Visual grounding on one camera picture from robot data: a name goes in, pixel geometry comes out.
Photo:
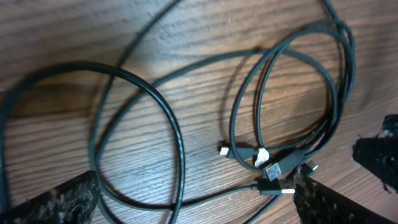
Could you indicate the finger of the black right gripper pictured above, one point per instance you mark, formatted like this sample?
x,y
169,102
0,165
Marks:
x,y
379,153

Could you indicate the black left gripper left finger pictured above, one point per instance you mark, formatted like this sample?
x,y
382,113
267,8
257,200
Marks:
x,y
72,202

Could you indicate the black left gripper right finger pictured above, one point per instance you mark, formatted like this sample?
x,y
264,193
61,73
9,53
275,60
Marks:
x,y
318,204

